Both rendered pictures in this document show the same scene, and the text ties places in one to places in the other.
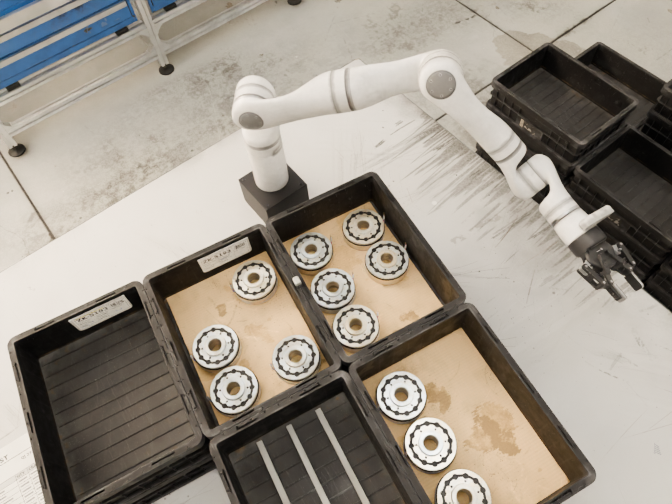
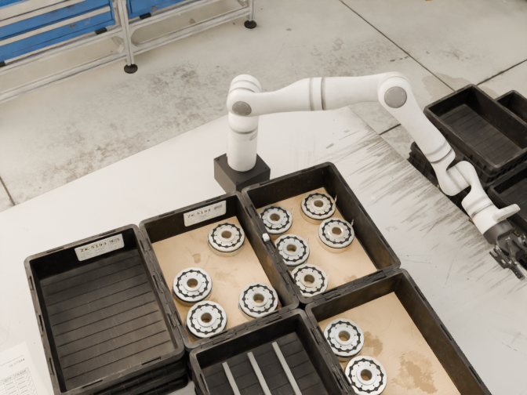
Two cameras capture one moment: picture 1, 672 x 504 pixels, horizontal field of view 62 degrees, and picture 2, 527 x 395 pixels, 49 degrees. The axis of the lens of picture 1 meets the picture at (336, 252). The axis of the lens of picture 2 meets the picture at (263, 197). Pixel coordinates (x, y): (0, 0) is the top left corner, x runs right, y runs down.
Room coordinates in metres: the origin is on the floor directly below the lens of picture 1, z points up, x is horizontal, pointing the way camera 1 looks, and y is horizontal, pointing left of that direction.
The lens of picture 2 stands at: (-0.31, 0.18, 2.22)
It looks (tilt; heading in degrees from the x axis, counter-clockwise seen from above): 52 degrees down; 355
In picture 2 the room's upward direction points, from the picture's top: 5 degrees clockwise
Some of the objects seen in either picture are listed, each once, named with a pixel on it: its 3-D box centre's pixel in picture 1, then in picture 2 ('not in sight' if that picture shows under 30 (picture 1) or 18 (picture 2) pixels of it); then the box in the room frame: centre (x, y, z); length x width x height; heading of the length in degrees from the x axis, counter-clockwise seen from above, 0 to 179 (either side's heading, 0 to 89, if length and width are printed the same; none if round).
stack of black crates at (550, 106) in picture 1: (545, 135); (465, 160); (1.37, -0.83, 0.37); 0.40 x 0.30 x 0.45; 33
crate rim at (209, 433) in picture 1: (238, 321); (216, 264); (0.49, 0.22, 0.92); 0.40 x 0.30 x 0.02; 23
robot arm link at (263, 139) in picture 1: (257, 114); (244, 105); (0.95, 0.15, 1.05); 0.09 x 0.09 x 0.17; 82
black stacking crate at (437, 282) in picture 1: (361, 271); (315, 238); (0.60, -0.05, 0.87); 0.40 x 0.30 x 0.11; 23
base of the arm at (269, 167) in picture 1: (267, 158); (242, 143); (0.95, 0.15, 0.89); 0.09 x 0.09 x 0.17; 33
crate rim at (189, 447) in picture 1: (102, 389); (101, 304); (0.37, 0.50, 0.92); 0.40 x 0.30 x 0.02; 23
